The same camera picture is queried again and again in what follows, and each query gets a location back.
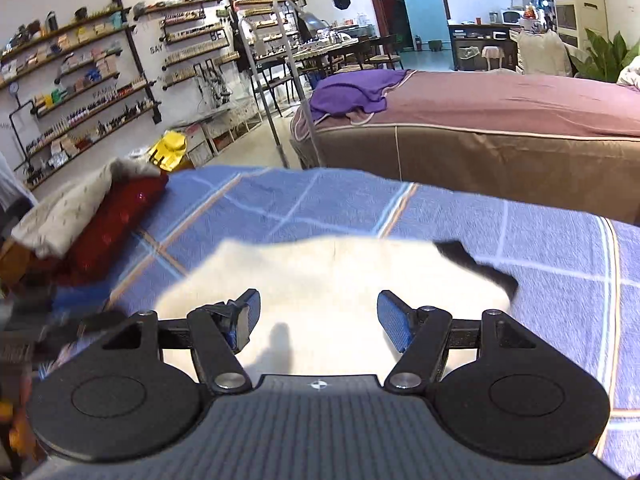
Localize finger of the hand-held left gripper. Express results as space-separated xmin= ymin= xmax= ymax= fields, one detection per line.
xmin=42 ymin=307 xmax=128 ymax=347

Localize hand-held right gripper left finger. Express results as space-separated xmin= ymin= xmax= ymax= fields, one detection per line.
xmin=102 ymin=287 xmax=263 ymax=394

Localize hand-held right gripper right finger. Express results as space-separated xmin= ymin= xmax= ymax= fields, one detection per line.
xmin=377 ymin=290 xmax=538 ymax=393

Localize cream sweater with black trim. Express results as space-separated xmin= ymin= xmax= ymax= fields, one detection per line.
xmin=155 ymin=237 xmax=521 ymax=376

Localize red knit cardigan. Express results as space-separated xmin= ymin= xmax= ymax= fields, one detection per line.
xmin=52 ymin=174 xmax=170 ymax=288

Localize cream dotted garment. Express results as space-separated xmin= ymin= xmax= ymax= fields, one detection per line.
xmin=10 ymin=156 xmax=163 ymax=259

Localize blue plaid bedsheet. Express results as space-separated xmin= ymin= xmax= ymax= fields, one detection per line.
xmin=35 ymin=166 xmax=640 ymax=478

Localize mauve and brown bed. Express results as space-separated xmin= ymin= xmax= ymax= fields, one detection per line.
xmin=290 ymin=69 xmax=640 ymax=226

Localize metal stepladder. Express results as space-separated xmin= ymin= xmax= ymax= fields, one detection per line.
xmin=237 ymin=0 xmax=323 ymax=171

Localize purple cloth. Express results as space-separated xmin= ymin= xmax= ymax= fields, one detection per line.
xmin=309 ymin=69 xmax=417 ymax=122

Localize dark dining chair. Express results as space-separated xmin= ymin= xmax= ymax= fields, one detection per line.
xmin=366 ymin=34 xmax=405 ymax=72

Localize stool with cream cover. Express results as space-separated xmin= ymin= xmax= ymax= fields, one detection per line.
xmin=481 ymin=46 xmax=505 ymax=72

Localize dark counter cabinet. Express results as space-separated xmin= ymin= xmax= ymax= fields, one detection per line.
xmin=447 ymin=21 xmax=520 ymax=72

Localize grey lamp shade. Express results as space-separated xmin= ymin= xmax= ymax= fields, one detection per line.
xmin=300 ymin=9 xmax=332 ymax=33

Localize teal doorway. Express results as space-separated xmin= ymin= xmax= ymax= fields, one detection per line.
xmin=362 ymin=0 xmax=453 ymax=52

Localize green potted plant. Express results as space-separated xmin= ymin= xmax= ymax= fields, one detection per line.
xmin=569 ymin=29 xmax=640 ymax=84

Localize floral beige duvet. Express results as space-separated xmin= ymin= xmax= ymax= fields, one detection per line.
xmin=616 ymin=54 xmax=640 ymax=92

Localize cream drawer cabinet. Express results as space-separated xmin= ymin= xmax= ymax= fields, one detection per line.
xmin=549 ymin=0 xmax=610 ymax=52

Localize white wire rack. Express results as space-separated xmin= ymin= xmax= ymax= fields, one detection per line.
xmin=187 ymin=99 xmax=263 ymax=167

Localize wall shelves with boxes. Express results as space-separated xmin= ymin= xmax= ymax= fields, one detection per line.
xmin=0 ymin=0 xmax=163 ymax=192

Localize wall shelves with small bottles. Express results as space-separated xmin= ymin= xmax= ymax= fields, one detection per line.
xmin=132 ymin=0 xmax=301 ymax=88

